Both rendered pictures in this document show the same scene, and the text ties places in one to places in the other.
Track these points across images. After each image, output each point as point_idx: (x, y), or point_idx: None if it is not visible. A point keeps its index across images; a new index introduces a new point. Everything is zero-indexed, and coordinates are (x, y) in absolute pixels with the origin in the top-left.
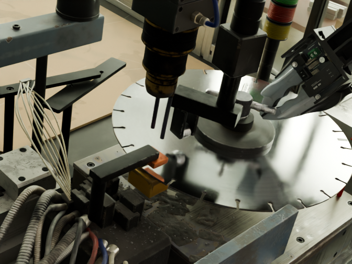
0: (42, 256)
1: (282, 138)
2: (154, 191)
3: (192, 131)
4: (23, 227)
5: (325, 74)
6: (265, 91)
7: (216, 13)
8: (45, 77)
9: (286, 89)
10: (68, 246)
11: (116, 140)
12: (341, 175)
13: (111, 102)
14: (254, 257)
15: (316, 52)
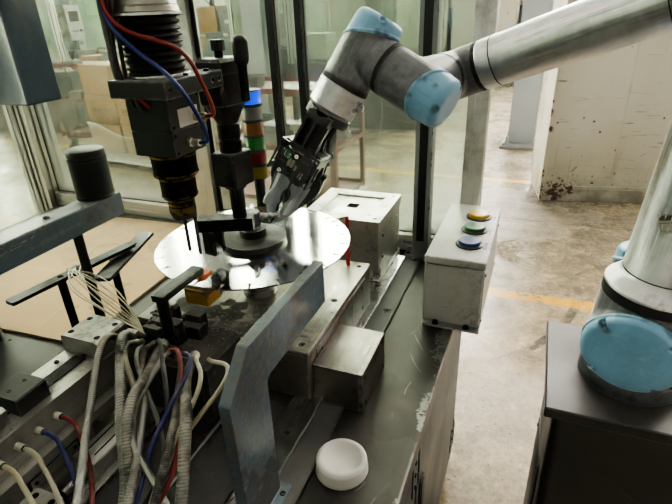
0: None
1: (292, 233)
2: (210, 299)
3: (223, 247)
4: (113, 379)
5: (302, 165)
6: (266, 199)
7: (204, 129)
8: (87, 256)
9: (280, 194)
10: (156, 363)
11: None
12: (343, 240)
13: (154, 276)
14: (305, 305)
15: (290, 153)
